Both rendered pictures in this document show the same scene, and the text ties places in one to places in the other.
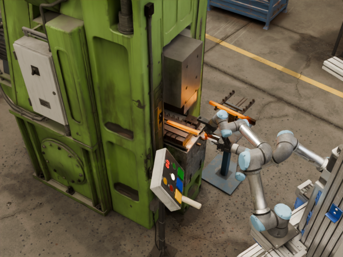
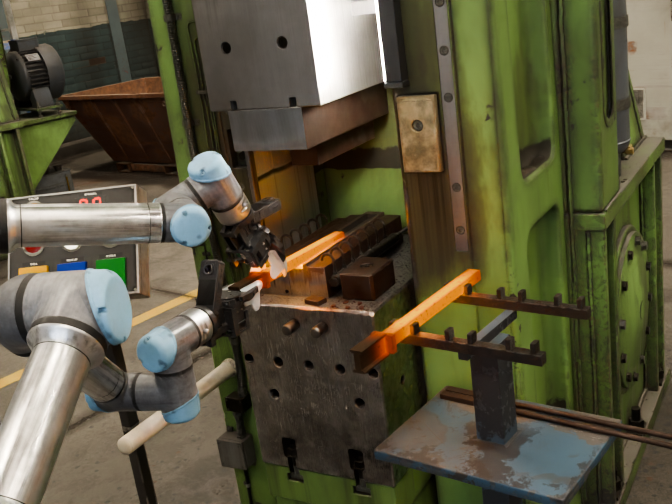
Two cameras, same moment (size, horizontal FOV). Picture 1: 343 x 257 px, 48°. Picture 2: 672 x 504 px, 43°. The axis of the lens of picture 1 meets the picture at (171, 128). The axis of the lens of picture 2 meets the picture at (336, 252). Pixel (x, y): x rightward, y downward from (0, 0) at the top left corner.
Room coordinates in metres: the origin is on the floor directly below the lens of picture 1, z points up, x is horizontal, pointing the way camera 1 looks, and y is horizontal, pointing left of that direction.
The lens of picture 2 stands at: (2.40, -2.06, 1.62)
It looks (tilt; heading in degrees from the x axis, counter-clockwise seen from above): 18 degrees down; 91
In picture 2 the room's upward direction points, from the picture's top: 8 degrees counter-clockwise
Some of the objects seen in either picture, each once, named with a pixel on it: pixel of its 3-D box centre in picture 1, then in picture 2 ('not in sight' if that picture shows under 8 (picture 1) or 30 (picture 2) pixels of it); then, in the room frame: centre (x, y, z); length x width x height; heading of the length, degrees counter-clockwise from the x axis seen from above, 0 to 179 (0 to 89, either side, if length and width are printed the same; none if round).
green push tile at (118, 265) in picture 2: (180, 174); (111, 273); (1.81, -0.07, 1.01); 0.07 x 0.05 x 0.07; 175
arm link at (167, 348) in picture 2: (244, 152); (168, 345); (2.03, -0.56, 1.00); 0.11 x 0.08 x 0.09; 60
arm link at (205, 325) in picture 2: (234, 148); (194, 328); (2.07, -0.49, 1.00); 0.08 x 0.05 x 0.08; 150
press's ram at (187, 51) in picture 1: (169, 63); (314, 6); (2.39, 0.02, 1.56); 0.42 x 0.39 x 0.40; 60
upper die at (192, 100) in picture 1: (166, 93); (313, 112); (2.35, 0.04, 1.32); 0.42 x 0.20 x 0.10; 60
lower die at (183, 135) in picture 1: (166, 127); (332, 250); (2.35, 0.04, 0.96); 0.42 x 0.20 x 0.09; 60
